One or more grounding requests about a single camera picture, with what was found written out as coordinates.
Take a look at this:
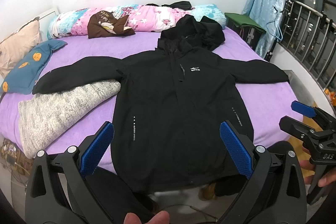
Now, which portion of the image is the black hooded jacket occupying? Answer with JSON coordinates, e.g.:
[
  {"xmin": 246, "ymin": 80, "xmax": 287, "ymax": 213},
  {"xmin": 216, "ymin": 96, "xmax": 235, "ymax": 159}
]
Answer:
[{"xmin": 33, "ymin": 17, "xmax": 288, "ymax": 192}]

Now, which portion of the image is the light blue clothes hanger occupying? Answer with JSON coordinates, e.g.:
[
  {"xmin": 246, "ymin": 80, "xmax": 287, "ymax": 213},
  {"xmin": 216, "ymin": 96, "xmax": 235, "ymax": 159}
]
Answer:
[{"xmin": 265, "ymin": 6, "xmax": 283, "ymax": 42}]

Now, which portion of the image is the person's right hand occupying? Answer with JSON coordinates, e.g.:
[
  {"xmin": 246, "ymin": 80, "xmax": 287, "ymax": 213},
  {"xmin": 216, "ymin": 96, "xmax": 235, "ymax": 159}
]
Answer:
[{"xmin": 299, "ymin": 143, "xmax": 335, "ymax": 188}]

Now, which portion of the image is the person's left hand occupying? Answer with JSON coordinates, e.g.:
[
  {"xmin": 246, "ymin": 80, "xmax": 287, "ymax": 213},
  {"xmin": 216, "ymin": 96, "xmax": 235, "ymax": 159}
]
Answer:
[{"xmin": 123, "ymin": 211, "xmax": 170, "ymax": 224}]

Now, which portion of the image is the grey knitted blanket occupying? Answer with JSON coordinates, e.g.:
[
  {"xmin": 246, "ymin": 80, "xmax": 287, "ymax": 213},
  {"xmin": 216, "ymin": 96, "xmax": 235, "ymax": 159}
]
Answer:
[{"xmin": 18, "ymin": 80, "xmax": 121, "ymax": 159}]

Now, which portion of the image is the metal window railing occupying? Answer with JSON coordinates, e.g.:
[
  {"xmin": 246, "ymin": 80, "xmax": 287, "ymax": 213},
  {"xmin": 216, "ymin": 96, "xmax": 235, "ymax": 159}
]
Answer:
[{"xmin": 280, "ymin": 0, "xmax": 335, "ymax": 91}]

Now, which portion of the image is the dark storage box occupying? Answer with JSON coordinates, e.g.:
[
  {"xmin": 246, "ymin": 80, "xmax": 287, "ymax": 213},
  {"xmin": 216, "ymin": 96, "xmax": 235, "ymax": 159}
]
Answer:
[{"xmin": 226, "ymin": 20, "xmax": 263, "ymax": 51}]

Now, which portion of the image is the blue pillow with orange prints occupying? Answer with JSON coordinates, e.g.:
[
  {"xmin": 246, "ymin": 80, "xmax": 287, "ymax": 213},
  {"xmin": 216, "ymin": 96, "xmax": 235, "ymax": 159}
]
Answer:
[{"xmin": 1, "ymin": 39, "xmax": 67, "ymax": 95}]

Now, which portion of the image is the green cloth on box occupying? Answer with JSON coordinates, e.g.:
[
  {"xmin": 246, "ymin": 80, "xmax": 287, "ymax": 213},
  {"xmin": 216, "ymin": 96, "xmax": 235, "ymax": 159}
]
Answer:
[{"xmin": 224, "ymin": 12, "xmax": 266, "ymax": 34}]

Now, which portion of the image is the brown printed garment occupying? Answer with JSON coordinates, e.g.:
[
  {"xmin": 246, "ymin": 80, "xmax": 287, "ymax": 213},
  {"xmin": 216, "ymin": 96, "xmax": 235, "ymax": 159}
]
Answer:
[{"xmin": 87, "ymin": 10, "xmax": 135, "ymax": 39}]

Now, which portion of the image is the pink and blue floral quilt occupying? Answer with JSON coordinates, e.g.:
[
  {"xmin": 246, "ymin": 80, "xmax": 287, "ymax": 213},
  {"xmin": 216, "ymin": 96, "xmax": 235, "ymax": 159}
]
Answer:
[{"xmin": 47, "ymin": 4, "xmax": 226, "ymax": 39}]

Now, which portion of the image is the beige pillow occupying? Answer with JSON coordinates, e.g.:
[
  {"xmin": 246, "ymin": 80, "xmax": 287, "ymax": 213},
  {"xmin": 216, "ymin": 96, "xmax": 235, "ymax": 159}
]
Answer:
[{"xmin": 0, "ymin": 17, "xmax": 41, "ymax": 78}]

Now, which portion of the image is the white headboard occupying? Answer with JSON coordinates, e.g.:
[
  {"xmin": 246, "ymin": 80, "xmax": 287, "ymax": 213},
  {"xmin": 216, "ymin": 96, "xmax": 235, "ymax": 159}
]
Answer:
[{"xmin": 37, "ymin": 6, "xmax": 59, "ymax": 24}]

